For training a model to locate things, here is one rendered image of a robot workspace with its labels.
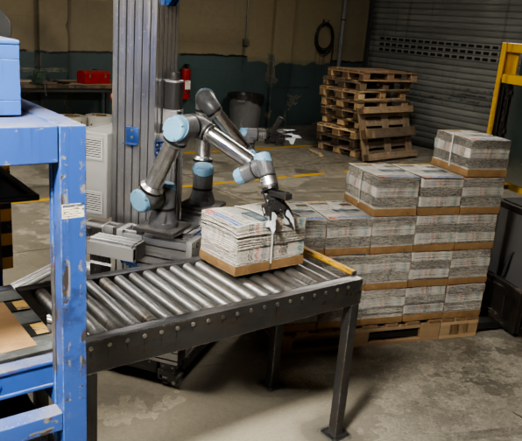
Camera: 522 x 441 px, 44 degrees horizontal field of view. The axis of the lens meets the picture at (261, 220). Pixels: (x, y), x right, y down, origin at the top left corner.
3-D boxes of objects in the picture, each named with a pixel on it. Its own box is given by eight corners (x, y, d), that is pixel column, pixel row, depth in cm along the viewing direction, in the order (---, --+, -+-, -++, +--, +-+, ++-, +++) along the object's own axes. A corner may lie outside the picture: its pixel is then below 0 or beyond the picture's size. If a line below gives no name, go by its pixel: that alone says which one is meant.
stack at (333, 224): (247, 326, 411) (257, 200, 387) (407, 313, 450) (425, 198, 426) (267, 356, 376) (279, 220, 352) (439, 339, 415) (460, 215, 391)
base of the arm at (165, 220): (142, 226, 329) (143, 206, 326) (156, 218, 342) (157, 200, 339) (169, 230, 324) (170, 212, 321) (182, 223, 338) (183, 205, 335)
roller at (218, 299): (177, 273, 289) (177, 262, 287) (236, 314, 253) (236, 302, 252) (166, 276, 286) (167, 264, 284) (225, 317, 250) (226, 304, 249)
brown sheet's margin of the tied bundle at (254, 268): (228, 252, 304) (228, 243, 303) (264, 270, 282) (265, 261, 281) (199, 257, 295) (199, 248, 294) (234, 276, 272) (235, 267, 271)
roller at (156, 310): (123, 283, 273) (123, 272, 272) (178, 328, 238) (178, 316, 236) (111, 285, 271) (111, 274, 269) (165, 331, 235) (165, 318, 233)
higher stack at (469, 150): (406, 313, 449) (434, 129, 412) (443, 311, 459) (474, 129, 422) (438, 339, 415) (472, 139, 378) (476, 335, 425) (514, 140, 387)
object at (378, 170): (348, 164, 399) (348, 162, 399) (388, 164, 409) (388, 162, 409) (377, 178, 366) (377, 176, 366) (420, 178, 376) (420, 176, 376)
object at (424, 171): (390, 164, 407) (390, 163, 407) (428, 164, 417) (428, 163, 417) (423, 178, 374) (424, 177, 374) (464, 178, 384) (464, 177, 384)
